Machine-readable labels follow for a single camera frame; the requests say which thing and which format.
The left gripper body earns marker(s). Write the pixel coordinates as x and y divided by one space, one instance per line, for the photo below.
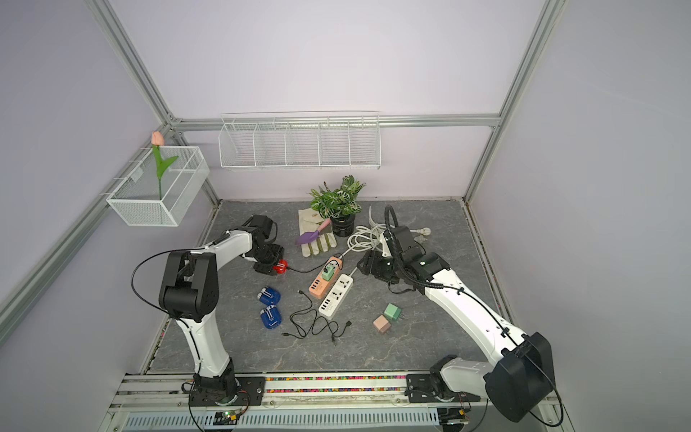
267 257

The blue electric shaver lower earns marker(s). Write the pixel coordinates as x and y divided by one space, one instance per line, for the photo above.
271 317

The orange power strip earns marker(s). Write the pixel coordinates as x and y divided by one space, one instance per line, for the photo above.
319 288

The potted green plant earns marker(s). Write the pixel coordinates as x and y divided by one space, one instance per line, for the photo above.
340 205

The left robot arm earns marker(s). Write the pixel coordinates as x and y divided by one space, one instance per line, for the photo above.
190 288

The green USB charger cube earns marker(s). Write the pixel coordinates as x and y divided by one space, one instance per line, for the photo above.
329 271

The blue electric shaver upper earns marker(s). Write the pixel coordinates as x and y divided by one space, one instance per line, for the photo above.
269 296

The pink charger cube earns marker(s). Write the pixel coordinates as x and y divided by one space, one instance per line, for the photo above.
382 324

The white wire wall shelf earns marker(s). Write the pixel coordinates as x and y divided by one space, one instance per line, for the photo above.
300 140

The purple pink garden trowel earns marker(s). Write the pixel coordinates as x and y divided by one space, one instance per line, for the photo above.
310 236

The artificial pink tulip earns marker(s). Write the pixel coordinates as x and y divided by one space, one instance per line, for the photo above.
162 164

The white mesh wall basket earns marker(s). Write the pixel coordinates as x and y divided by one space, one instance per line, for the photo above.
135 199

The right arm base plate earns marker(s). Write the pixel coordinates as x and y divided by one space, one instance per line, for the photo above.
425 388

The white gardening glove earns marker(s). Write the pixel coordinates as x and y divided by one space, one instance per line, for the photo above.
311 221

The blue electric shaver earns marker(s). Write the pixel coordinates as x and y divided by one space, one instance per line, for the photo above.
269 296
271 317

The white power strip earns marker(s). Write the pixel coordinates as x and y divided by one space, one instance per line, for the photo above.
329 307

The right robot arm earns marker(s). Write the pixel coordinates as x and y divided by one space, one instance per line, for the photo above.
518 372

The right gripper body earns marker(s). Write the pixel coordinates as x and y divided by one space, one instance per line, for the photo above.
381 267

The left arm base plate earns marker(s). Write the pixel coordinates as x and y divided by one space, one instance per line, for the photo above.
239 391

